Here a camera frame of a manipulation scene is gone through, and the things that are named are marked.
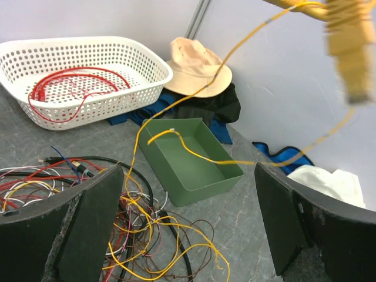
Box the black garment under hat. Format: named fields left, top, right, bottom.
left=174, top=83, right=241, bottom=127

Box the brown wire in pile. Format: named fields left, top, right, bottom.
left=111, top=187, right=215, bottom=280

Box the thin yellow wire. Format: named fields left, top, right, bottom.
left=101, top=1, right=327, bottom=281

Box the aluminium corner post right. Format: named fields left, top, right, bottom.
left=185, top=0, right=211, bottom=39

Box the green rectangular tray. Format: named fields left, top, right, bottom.
left=139, top=118, right=244, bottom=207

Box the thick black cable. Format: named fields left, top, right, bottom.
left=0, top=156, right=193, bottom=282

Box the red wire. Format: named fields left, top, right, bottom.
left=0, top=158, right=130, bottom=282

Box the blue cloth near tray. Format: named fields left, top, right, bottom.
left=108, top=89, right=233, bottom=145

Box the white wire in pile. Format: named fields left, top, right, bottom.
left=0, top=166, right=169, bottom=256

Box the red cable in basket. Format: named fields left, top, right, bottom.
left=28, top=66, right=132, bottom=123

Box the yellow ethernet cable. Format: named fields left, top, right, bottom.
left=146, top=106, right=356, bottom=168

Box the white oval perforated basket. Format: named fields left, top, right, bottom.
left=1, top=36, right=173, bottom=130

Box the white cloth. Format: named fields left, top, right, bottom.
left=287, top=165, right=367, bottom=209

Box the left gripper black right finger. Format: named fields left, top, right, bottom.
left=254, top=163, right=375, bottom=281

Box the beige bucket hat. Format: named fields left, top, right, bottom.
left=164, top=37, right=233, bottom=98

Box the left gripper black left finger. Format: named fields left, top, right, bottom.
left=1, top=165, right=123, bottom=281

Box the finger of the yellow-blurred right gripper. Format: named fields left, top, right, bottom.
left=325, top=0, right=375, bottom=105

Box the blue cloth at wall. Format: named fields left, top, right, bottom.
left=252, top=142, right=314, bottom=175

